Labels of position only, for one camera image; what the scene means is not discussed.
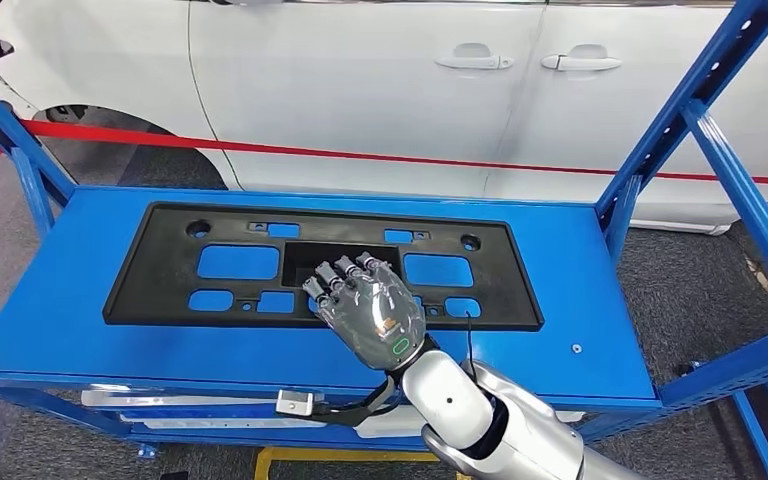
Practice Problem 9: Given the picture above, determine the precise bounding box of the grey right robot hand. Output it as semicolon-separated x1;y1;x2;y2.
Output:
301;250;430;374

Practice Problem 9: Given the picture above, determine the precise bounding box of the black plastic panel part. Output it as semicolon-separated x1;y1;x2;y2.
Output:
102;201;546;333

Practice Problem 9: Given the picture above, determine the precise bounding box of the yellow floor tape square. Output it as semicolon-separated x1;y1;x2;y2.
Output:
253;446;471;480

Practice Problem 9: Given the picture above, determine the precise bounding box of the blue storage bin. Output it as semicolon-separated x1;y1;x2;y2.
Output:
118;405;279;421

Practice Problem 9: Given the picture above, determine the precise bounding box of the white car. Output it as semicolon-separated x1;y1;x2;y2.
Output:
0;0;768;236

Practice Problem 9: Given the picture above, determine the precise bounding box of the clear white storage bin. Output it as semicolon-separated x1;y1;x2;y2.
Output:
81;389;281;408

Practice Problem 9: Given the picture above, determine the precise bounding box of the black car tyre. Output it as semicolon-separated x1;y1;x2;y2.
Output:
32;104;230;191

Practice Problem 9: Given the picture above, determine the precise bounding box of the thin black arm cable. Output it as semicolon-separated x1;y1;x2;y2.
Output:
464;311;480;384

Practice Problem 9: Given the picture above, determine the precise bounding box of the black camera bracket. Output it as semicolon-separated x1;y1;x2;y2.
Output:
304;377;402;427

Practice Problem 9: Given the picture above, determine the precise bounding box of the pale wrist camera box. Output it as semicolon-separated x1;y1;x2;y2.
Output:
275;388;316;419

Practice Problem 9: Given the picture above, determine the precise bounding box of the white car door handle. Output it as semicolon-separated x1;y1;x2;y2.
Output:
541;44;622;73
434;42;516;72

